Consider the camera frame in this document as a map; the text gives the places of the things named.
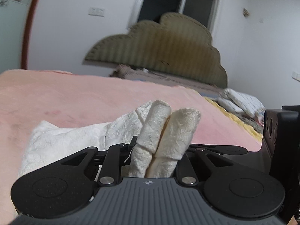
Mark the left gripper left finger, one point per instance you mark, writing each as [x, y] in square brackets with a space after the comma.
[112, 161]

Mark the white textured pants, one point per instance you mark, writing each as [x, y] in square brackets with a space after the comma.
[163, 136]

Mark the brown wooden door frame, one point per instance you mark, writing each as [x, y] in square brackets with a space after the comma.
[27, 34]

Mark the white patterned pillow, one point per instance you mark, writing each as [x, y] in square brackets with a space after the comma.
[240, 103]

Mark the pink bed blanket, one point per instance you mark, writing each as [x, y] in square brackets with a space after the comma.
[69, 101]

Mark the yellow patterned quilt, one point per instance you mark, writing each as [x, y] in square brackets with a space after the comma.
[248, 124]

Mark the olive padded headboard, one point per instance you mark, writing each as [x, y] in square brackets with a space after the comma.
[178, 45]

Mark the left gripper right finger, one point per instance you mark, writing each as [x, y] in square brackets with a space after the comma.
[184, 171]

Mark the white wall switch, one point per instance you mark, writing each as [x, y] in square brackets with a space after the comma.
[295, 76]

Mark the white double wall socket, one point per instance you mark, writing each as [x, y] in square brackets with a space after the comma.
[93, 11]

